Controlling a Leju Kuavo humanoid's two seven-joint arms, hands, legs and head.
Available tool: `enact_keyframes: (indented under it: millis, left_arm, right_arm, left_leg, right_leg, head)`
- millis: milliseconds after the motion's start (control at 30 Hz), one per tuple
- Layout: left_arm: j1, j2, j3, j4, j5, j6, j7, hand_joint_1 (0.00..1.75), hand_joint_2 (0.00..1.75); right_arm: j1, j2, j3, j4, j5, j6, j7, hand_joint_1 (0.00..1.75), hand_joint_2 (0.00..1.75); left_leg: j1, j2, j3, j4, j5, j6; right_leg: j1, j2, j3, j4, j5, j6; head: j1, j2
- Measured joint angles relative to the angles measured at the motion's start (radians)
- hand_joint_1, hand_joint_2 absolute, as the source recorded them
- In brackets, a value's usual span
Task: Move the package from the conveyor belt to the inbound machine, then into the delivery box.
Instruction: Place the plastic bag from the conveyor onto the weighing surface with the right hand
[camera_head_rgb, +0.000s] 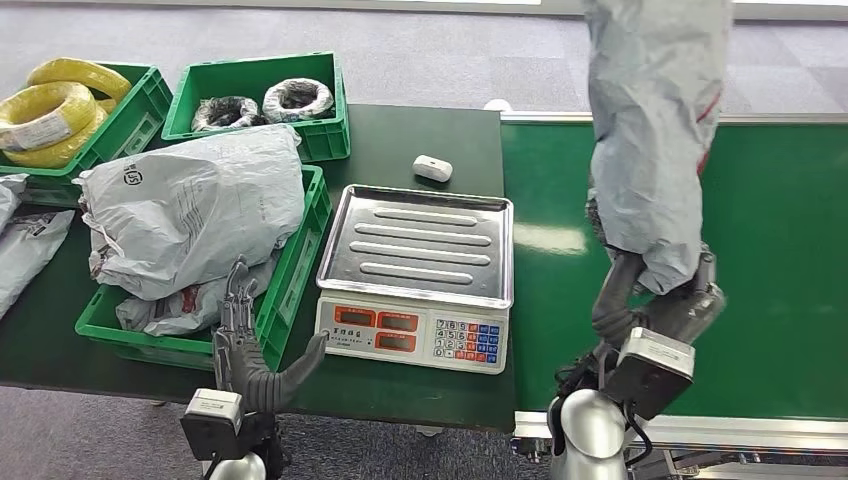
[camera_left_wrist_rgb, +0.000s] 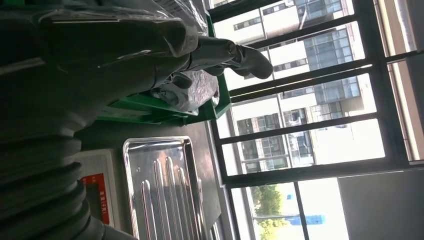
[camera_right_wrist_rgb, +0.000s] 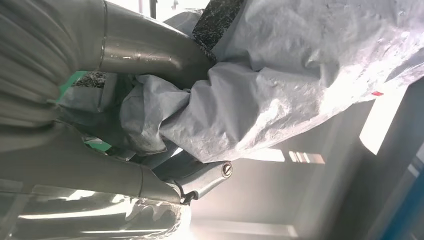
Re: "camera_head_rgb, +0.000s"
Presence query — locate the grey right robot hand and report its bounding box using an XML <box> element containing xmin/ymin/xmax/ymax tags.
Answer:
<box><xmin>586</xmin><ymin>192</ymin><xmax>727</xmax><ymax>349</ymax></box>

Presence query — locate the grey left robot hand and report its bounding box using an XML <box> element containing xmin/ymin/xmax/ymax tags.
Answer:
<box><xmin>213</xmin><ymin>256</ymin><xmax>329</xmax><ymax>415</ymax></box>

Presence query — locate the grey package with red picture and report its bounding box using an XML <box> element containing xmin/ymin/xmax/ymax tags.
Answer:
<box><xmin>582</xmin><ymin>0</ymin><xmax>734</xmax><ymax>297</ymax></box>

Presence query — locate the green conveyor belt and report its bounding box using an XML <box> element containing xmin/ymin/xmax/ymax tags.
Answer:
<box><xmin>500</xmin><ymin>111</ymin><xmax>848</xmax><ymax>480</ymax></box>

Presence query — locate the grey bag with red print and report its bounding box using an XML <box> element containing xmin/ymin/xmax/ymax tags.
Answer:
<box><xmin>115</xmin><ymin>258</ymin><xmax>278</xmax><ymax>338</ymax></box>

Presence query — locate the large green plastic crate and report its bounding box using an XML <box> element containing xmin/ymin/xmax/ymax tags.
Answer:
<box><xmin>74</xmin><ymin>164</ymin><xmax>333</xmax><ymax>374</ymax></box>

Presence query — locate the large grey courier bag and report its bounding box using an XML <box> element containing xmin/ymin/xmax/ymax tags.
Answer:
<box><xmin>72</xmin><ymin>124</ymin><xmax>306</xmax><ymax>303</ymax></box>

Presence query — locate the white electronic scale steel tray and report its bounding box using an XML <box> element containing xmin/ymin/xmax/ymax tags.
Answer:
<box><xmin>313</xmin><ymin>184</ymin><xmax>515</xmax><ymax>376</ymax></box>

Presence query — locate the green crate with black coils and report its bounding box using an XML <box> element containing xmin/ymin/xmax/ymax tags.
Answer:
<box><xmin>161</xmin><ymin>52</ymin><xmax>352</xmax><ymax>164</ymax></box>

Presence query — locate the flat grey courier bag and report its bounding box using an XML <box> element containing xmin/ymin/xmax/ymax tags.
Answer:
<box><xmin>0</xmin><ymin>211</ymin><xmax>76</xmax><ymax>319</ymax></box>

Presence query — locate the small white plastic device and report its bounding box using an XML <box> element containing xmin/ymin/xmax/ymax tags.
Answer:
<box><xmin>412</xmin><ymin>154</ymin><xmax>454</xmax><ymax>183</ymax></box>

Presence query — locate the green crate with yellow coils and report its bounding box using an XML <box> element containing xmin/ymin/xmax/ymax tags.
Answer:
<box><xmin>0</xmin><ymin>62</ymin><xmax>174</xmax><ymax>208</ymax></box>

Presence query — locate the small grey courier bag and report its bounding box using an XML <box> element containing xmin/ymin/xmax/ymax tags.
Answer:
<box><xmin>0</xmin><ymin>174</ymin><xmax>29</xmax><ymax>232</ymax></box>

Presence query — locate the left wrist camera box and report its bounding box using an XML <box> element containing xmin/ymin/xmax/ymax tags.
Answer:
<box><xmin>180</xmin><ymin>388</ymin><xmax>245</xmax><ymax>462</ymax></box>

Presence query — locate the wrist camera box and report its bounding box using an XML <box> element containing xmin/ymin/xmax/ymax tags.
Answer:
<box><xmin>180</xmin><ymin>388</ymin><xmax>245</xmax><ymax>462</ymax></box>
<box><xmin>604</xmin><ymin>327</ymin><xmax>697</xmax><ymax>422</ymax></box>

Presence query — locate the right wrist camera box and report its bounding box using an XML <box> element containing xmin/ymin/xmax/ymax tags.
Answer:
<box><xmin>604</xmin><ymin>327</ymin><xmax>697</xmax><ymax>422</ymax></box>

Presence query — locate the wrapped black wire coil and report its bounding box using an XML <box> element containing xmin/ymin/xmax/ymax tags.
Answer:
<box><xmin>192</xmin><ymin>96</ymin><xmax>265</xmax><ymax>132</ymax></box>
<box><xmin>262</xmin><ymin>78</ymin><xmax>335</xmax><ymax>125</ymax></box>

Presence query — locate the yellow wire coil with label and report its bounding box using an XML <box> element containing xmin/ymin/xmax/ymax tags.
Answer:
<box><xmin>0</xmin><ymin>82</ymin><xmax>98</xmax><ymax>153</ymax></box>

